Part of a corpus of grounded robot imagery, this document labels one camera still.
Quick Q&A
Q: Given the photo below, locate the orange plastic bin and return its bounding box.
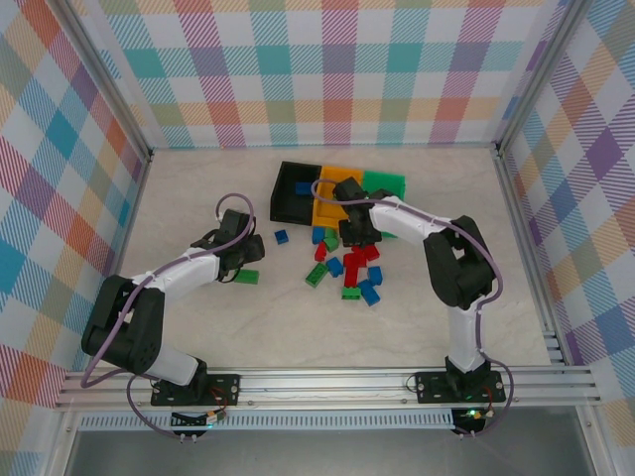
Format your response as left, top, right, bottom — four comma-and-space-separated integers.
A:
311, 165, 366, 230

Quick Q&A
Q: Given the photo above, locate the black plastic bin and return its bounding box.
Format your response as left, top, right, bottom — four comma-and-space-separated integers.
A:
268, 161, 323, 228

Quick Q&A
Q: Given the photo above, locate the green plastic bin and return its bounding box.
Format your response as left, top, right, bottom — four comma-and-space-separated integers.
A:
360, 170, 409, 240

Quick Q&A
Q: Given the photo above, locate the grey metal sheet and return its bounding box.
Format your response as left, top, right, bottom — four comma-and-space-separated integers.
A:
63, 428, 596, 476

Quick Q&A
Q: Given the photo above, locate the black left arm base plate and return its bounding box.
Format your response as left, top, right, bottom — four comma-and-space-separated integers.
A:
150, 372, 242, 408

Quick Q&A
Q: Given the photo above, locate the wide aluminium frame rail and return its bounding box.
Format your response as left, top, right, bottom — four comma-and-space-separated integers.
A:
53, 365, 605, 412

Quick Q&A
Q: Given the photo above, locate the aluminium side rail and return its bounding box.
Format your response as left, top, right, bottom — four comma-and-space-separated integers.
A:
495, 146, 570, 368

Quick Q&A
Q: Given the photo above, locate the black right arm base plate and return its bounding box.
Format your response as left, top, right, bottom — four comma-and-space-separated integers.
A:
414, 370, 507, 406

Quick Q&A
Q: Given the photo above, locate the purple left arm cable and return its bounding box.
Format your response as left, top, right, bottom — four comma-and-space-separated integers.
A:
80, 192, 258, 441

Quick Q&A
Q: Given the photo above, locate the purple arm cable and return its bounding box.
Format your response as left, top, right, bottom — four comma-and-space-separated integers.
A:
80, 192, 258, 441
310, 178, 515, 440

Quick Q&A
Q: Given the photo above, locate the small circuit board with wires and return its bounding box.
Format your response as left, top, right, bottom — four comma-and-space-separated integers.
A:
453, 407, 495, 428
171, 409, 228, 428

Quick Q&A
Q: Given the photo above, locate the white slotted cable duct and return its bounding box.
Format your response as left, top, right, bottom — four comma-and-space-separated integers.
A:
78, 414, 455, 431

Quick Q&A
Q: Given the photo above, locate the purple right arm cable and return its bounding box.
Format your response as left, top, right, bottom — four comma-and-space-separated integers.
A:
310, 178, 515, 440

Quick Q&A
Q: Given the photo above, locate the aluminium corner post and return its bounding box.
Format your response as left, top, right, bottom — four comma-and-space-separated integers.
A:
494, 0, 591, 153
52, 0, 154, 161

